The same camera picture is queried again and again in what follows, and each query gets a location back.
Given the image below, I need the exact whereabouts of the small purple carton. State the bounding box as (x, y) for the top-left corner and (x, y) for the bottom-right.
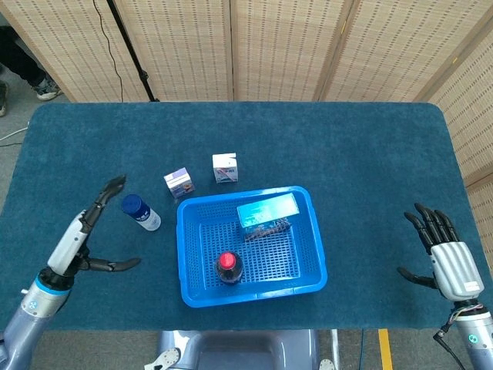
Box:
(163, 167), (196, 200)

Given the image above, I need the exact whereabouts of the blue perforated plastic basket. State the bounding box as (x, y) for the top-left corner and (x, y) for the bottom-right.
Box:
(176, 186), (329, 308)

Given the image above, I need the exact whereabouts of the bamboo folding screen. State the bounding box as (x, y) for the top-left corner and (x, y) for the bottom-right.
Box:
(0, 0), (493, 186)

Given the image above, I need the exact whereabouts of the cola bottle red cap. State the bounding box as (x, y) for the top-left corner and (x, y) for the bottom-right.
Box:
(214, 251), (244, 286)

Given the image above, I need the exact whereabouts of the white bottle blue cap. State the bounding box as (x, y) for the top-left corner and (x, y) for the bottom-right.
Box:
(121, 193), (162, 232)

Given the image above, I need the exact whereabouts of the person black trousers leg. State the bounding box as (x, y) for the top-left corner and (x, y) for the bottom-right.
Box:
(0, 25), (46, 88)

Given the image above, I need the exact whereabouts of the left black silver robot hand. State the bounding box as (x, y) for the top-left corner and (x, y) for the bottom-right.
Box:
(46, 173), (142, 277)

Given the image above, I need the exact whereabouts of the thin black hanging cable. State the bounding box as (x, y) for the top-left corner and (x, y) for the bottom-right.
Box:
(92, 0), (124, 103)

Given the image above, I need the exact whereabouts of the black tripod stand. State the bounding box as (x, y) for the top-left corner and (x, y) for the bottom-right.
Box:
(106, 0), (161, 103)

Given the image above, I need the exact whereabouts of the blue floor cable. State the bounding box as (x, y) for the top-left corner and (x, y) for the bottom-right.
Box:
(357, 329), (366, 370)

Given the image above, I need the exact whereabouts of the black wrist connector cable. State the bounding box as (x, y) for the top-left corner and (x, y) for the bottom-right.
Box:
(433, 315), (463, 370)

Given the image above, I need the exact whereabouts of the blue chocolate cookie box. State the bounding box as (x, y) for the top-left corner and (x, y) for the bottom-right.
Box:
(236, 192), (301, 241)

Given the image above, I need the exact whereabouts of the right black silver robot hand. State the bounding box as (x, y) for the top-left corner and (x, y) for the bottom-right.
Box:
(397, 203), (485, 302)

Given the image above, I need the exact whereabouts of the teal table cloth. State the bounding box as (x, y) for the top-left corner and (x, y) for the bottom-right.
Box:
(0, 101), (486, 332)

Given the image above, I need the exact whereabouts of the yellow floor tape strip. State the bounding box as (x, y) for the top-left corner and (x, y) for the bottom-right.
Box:
(377, 328), (394, 370)

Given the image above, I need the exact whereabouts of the white milk carton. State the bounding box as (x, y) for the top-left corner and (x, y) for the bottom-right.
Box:
(212, 153), (240, 184)

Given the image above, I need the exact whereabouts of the white floor cable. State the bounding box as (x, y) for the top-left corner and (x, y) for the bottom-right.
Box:
(0, 121), (31, 147)

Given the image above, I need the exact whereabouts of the grey-blue robot torso base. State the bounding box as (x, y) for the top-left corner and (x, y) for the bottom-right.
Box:
(144, 329), (340, 370)

